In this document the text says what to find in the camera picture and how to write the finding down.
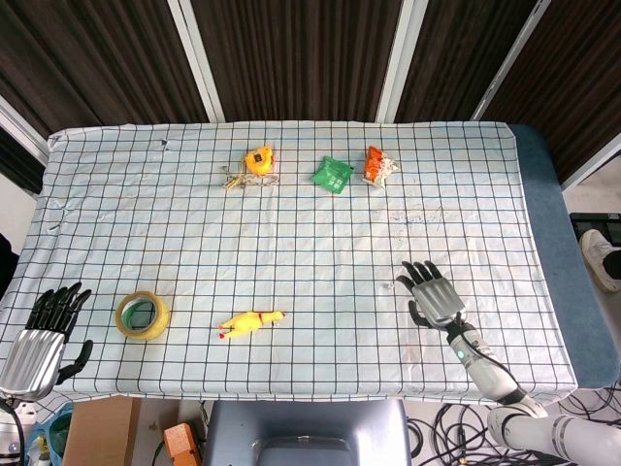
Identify yellow rubber chicken toy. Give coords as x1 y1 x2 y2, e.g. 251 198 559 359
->
216 310 288 342

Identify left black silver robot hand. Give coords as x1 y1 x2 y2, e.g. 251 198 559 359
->
0 281 94 402

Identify blue padded table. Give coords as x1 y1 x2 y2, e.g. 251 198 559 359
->
506 122 608 390

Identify green foil packet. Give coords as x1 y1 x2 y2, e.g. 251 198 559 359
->
310 155 355 195

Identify yellow tape measure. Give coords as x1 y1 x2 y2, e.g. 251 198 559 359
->
243 145 278 177

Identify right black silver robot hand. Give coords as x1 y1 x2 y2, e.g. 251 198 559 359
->
395 260 468 337

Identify blue plastic bag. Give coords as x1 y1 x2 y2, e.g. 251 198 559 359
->
24 404 75 466

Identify yellow tape roll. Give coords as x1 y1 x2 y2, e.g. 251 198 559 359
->
114 290 173 343

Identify black floor cables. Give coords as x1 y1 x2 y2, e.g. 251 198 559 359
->
406 381 621 466

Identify orange white snack packet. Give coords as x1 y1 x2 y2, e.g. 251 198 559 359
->
361 145 402 187

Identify white partition post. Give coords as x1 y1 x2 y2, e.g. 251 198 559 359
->
469 0 553 121
166 0 225 123
375 0 429 123
0 95 50 164
559 138 621 191

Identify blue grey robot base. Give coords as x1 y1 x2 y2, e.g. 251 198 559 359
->
200 399 414 466

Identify orange device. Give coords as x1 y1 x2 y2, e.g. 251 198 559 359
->
161 422 204 466

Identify white sneaker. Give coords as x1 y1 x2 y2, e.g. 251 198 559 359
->
578 228 621 293

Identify black floor box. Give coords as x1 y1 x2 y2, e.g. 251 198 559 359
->
569 212 621 240

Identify brown cardboard box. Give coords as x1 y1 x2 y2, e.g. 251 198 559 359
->
62 396 143 466

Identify checked white tablecloth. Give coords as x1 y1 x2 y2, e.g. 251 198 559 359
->
0 119 579 408

